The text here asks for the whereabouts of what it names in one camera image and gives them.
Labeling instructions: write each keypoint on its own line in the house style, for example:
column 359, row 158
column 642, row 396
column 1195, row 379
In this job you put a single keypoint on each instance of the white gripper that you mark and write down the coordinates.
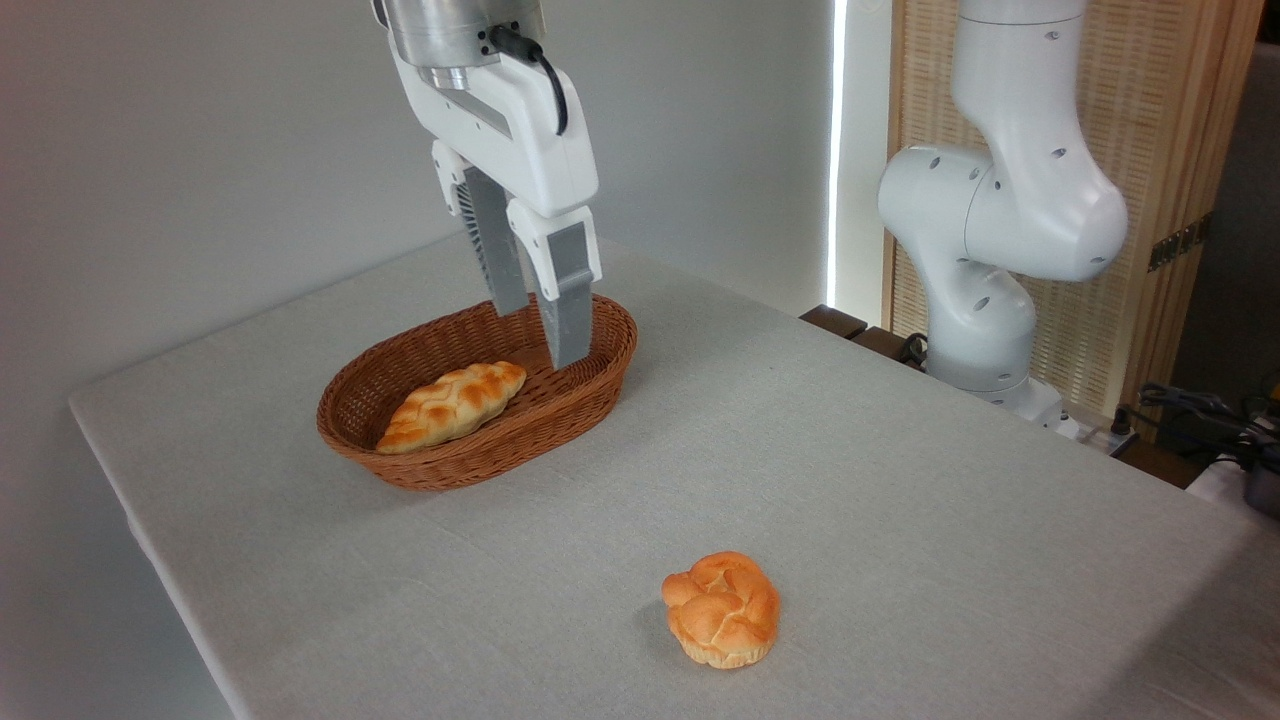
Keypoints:
column 520, row 140

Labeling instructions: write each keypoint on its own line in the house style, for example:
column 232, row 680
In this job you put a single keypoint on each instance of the long braided bread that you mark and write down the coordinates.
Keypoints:
column 450, row 405

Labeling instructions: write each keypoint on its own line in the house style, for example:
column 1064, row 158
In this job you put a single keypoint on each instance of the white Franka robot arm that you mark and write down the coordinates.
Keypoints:
column 1020, row 200

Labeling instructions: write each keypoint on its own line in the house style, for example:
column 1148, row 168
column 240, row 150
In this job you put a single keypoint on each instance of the brown wicker basket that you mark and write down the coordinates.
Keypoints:
column 560, row 410

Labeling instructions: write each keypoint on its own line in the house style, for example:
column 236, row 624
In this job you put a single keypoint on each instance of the round braided bread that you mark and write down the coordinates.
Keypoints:
column 722, row 608

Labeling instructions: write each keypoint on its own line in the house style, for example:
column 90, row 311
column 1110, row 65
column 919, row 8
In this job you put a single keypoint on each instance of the silver wrist flange cylinder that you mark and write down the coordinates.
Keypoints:
column 440, row 35

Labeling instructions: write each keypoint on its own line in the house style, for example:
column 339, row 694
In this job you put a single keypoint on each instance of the dark wooden side table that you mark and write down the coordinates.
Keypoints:
column 850, row 328

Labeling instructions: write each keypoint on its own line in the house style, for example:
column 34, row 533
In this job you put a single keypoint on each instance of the grey tablecloth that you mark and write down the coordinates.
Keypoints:
column 900, row 520

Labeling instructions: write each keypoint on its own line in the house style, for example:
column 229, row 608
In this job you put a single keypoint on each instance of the white power strip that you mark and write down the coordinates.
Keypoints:
column 1105, row 438

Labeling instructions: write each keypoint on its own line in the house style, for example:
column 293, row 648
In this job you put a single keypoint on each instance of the brass screen hinge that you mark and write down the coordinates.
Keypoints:
column 1180, row 242

